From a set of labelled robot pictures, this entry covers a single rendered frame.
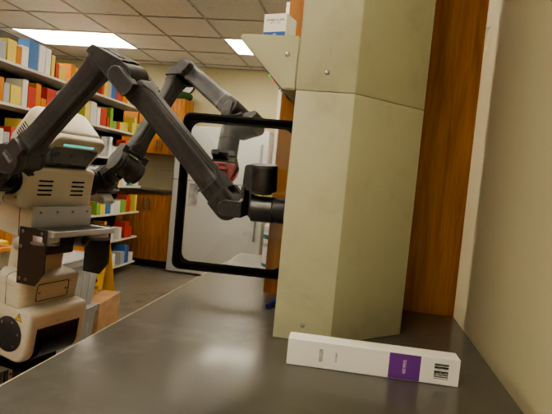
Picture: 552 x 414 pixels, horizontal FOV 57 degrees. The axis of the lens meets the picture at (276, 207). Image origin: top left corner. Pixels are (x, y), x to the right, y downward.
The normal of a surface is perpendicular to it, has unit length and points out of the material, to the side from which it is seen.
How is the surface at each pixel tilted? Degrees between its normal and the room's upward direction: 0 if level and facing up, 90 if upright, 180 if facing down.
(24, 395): 0
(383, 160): 90
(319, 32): 90
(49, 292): 98
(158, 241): 90
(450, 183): 90
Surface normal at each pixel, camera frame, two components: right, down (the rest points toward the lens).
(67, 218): 0.92, 0.11
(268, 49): -0.16, 0.04
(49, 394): 0.09, -0.99
